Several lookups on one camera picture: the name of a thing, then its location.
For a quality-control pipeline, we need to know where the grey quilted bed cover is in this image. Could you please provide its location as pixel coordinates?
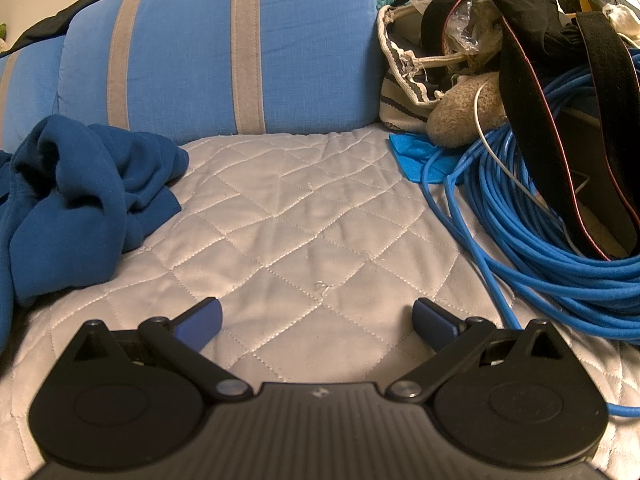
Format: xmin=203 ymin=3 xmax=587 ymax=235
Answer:
xmin=0 ymin=127 xmax=640 ymax=480

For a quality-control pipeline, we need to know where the beige plush toy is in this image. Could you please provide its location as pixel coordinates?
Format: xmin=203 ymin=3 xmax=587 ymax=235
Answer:
xmin=427 ymin=71 xmax=511 ymax=150

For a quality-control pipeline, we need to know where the white cloth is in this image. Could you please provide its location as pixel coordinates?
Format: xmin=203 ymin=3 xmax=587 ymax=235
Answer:
xmin=602 ymin=2 xmax=640 ymax=46

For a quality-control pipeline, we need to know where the navy blue t-shirt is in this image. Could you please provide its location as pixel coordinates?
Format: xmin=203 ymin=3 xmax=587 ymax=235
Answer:
xmin=0 ymin=114 xmax=191 ymax=356

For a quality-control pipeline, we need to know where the white cable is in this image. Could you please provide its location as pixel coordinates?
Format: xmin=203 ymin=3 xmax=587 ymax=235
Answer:
xmin=473 ymin=80 xmax=551 ymax=206

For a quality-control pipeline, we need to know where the striped canvas bag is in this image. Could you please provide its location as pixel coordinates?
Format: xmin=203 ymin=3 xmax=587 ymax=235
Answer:
xmin=377 ymin=2 xmax=501 ymax=133

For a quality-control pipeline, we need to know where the black garment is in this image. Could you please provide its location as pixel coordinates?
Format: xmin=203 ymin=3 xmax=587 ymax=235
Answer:
xmin=472 ymin=0 xmax=576 ymax=48

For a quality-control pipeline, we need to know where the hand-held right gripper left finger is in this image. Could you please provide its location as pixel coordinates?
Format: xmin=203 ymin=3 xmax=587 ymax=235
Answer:
xmin=72 ymin=296 xmax=253 ymax=403

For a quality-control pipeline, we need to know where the blue coiled cable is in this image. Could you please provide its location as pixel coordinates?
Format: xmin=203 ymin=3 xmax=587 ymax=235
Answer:
xmin=420 ymin=50 xmax=640 ymax=418

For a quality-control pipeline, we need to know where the bright blue cloth piece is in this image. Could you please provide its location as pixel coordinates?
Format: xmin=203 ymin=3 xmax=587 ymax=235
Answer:
xmin=389 ymin=132 xmax=451 ymax=184

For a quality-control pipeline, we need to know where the blue grey-striped pillow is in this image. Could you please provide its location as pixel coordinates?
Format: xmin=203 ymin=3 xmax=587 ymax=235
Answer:
xmin=57 ymin=0 xmax=388 ymax=148
xmin=0 ymin=35 xmax=68 ymax=153

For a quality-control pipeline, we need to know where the black bag with red trim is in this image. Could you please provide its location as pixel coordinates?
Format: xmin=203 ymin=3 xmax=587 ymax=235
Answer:
xmin=420 ymin=0 xmax=640 ymax=261

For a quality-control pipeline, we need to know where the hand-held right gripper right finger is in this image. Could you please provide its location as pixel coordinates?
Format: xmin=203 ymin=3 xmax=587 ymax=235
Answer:
xmin=387 ymin=297 xmax=568 ymax=403

